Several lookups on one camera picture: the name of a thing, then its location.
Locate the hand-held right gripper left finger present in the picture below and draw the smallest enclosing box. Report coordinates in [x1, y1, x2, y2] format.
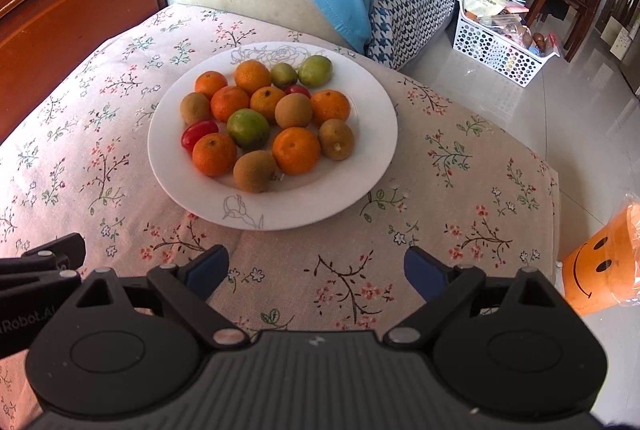
[65, 245, 251, 350]

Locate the wooden chair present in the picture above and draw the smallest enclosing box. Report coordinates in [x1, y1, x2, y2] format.
[525, 0, 617, 62]

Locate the red-brown wooden cabinet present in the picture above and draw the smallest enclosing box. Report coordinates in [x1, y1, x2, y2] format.
[0, 0, 171, 146]

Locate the orange smiley bucket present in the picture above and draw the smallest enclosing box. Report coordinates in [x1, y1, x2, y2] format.
[557, 201, 640, 317]

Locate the blue houndstooth sofa cover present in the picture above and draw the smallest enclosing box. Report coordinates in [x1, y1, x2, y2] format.
[367, 0, 484, 72]

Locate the white flower-print plate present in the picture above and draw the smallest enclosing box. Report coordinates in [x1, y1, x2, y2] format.
[147, 41, 399, 231]

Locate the white plastic basket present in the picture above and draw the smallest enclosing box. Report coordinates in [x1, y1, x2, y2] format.
[452, 0, 562, 90]

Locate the green red mango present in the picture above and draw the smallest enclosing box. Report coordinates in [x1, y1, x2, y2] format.
[226, 108, 271, 149]

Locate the floral cloth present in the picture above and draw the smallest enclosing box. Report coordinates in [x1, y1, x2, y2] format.
[0, 3, 561, 430]

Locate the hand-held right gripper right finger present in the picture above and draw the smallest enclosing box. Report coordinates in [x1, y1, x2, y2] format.
[384, 246, 573, 350]

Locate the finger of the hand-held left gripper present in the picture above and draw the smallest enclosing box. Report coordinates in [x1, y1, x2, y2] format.
[0, 233, 87, 306]

